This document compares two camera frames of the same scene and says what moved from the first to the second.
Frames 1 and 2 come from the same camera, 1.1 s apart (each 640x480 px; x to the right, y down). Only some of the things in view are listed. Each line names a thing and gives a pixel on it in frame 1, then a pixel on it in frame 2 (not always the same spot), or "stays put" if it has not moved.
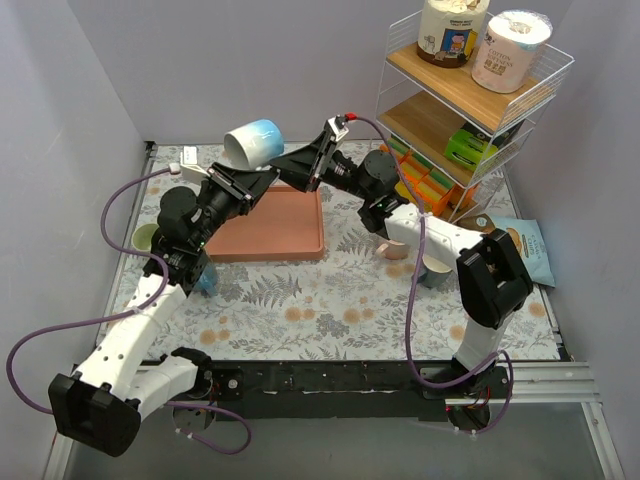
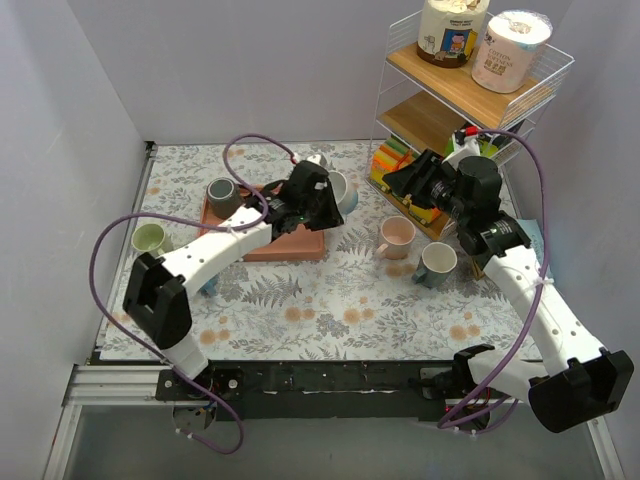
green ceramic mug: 141,237 stays put
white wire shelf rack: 448,119 stays put
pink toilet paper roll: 505,58 stays put
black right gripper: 320,160 → 420,175
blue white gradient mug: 253,144 → 346,194
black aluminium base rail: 444,390 stays put
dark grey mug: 433,272 stays put
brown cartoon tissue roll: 448,30 stays put
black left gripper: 230,185 → 322,201
